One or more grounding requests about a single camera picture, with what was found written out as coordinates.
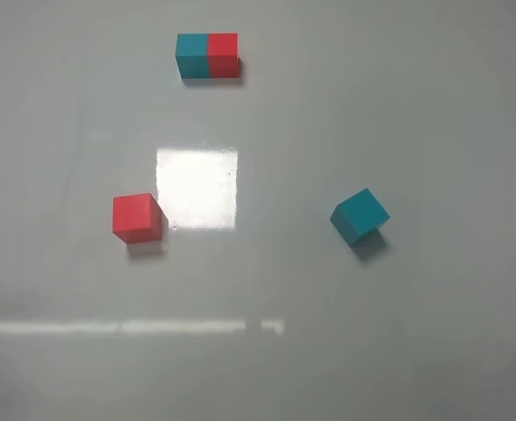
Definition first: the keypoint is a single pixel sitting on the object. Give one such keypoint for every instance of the teal cube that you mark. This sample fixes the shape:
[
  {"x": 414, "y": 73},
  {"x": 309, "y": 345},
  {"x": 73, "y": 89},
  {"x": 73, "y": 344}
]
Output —
[{"x": 358, "y": 216}]

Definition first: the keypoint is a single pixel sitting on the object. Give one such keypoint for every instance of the red cube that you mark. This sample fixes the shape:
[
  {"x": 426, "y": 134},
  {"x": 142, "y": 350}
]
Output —
[{"x": 136, "y": 218}]

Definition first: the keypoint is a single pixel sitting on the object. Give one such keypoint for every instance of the red template block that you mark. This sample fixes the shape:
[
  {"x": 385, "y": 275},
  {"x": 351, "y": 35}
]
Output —
[{"x": 222, "y": 55}]

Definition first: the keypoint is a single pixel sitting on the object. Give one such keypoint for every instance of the teal template block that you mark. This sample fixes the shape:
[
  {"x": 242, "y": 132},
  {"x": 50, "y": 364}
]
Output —
[{"x": 191, "y": 55}]

